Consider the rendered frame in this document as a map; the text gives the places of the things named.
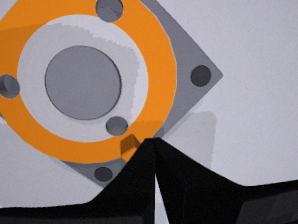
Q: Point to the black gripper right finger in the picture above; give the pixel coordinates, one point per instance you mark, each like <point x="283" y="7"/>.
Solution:
<point x="194" y="195"/>

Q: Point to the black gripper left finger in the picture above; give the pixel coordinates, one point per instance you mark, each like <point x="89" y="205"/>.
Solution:
<point x="128" y="199"/>

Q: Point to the orange round plate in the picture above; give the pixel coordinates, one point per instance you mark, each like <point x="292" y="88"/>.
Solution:
<point x="34" y="31"/>

